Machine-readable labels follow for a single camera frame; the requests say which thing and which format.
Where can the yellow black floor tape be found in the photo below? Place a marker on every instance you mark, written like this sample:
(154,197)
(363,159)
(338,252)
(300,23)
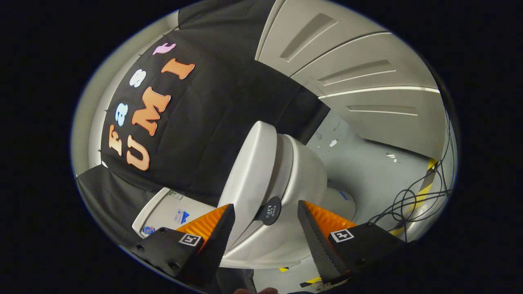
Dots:
(425,188)

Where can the black backdrop cloth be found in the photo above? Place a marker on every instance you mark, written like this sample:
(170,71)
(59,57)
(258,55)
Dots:
(216,122)

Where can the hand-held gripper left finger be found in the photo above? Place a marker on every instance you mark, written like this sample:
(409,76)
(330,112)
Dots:
(218,241)

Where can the black round lid tab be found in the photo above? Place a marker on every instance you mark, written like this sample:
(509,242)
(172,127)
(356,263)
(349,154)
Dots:
(269,211)

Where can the white toilet bowl with seat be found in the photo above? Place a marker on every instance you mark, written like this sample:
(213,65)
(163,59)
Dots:
(306,171)

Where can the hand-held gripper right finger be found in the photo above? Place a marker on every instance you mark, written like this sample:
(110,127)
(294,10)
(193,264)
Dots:
(318,245)

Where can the white drawer cabinet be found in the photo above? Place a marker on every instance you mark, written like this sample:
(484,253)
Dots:
(367,61)

